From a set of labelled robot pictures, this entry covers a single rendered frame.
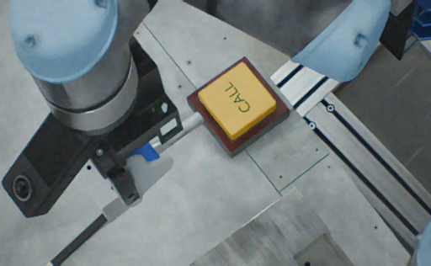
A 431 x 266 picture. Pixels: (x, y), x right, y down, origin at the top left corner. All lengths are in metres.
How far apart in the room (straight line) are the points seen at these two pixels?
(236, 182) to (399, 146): 0.68
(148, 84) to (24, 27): 0.19
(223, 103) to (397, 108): 0.72
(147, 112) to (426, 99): 1.01
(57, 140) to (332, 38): 0.27
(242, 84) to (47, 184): 0.35
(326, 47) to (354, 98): 1.13
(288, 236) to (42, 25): 0.44
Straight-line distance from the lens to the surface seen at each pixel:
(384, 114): 1.80
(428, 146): 1.79
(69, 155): 0.83
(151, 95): 0.85
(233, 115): 1.12
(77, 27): 0.66
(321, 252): 1.05
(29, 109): 1.20
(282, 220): 1.03
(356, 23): 0.67
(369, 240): 1.12
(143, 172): 0.93
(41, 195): 0.86
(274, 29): 0.69
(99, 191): 0.98
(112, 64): 0.71
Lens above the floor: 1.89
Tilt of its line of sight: 71 degrees down
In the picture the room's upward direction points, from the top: 11 degrees counter-clockwise
